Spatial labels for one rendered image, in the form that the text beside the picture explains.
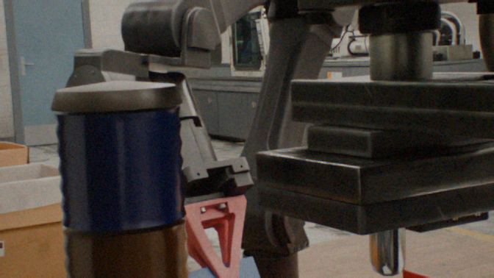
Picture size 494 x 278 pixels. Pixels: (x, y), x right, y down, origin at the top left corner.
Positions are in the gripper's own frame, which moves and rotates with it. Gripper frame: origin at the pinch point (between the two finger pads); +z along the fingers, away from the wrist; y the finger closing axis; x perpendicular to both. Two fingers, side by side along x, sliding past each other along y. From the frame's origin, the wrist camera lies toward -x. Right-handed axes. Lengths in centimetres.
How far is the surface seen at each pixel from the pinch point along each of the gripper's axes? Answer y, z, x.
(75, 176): 44, 5, -29
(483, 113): 38.9, 3.2, -6.6
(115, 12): -848, -562, 479
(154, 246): 44, 7, -28
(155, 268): 43, 8, -28
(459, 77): 34.0, -1.0, -1.1
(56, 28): -862, -550, 396
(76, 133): 44, 4, -29
